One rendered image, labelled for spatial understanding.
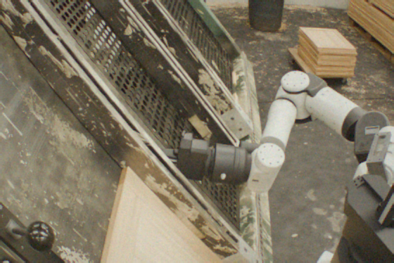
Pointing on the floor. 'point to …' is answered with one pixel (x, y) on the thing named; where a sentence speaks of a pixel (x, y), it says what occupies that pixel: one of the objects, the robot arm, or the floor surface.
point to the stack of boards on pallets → (374, 23)
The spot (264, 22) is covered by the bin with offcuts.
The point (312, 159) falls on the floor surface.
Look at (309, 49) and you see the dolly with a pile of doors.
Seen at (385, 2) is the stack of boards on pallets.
